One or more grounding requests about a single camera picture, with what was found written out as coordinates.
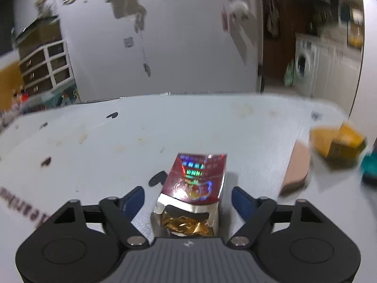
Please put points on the white plush wall toy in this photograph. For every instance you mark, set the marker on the white plush wall toy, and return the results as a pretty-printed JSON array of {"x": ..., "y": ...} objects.
[{"x": 239, "y": 9}]

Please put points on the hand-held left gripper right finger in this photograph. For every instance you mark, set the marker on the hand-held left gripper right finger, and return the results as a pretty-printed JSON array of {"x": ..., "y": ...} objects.
[{"x": 241, "y": 202}]

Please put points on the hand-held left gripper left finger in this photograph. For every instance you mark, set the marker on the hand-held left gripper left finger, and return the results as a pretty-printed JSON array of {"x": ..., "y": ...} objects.
[{"x": 134, "y": 202}]

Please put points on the green plastic bag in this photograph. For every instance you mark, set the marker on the green plastic bag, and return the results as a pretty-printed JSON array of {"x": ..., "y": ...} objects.
[{"x": 289, "y": 73}]

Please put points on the teal round ashtray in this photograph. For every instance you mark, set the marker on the teal round ashtray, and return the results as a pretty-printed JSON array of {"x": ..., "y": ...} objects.
[{"x": 370, "y": 166}]

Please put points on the torn brown cardboard box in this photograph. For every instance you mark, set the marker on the torn brown cardboard box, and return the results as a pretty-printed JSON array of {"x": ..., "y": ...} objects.
[{"x": 296, "y": 168}]

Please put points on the yellow cardboard box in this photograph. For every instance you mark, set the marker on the yellow cardboard box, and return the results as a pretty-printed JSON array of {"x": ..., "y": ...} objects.
[{"x": 338, "y": 143}]

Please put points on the white kitchen cabinets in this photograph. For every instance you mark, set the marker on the white kitchen cabinets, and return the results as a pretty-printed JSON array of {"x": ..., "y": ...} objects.
[{"x": 338, "y": 64}]

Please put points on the white drawer chest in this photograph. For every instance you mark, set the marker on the white drawer chest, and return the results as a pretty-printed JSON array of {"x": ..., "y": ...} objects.
[{"x": 44, "y": 62}]

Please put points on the white washing machine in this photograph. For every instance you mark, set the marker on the white washing machine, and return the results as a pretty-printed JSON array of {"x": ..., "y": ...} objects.
[{"x": 306, "y": 62}]

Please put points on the red cigarette pack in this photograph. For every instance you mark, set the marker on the red cigarette pack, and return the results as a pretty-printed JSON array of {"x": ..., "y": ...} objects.
[{"x": 193, "y": 191}]

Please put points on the beige hanging bag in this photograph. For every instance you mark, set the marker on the beige hanging bag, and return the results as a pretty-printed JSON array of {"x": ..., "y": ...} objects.
[{"x": 272, "y": 20}]

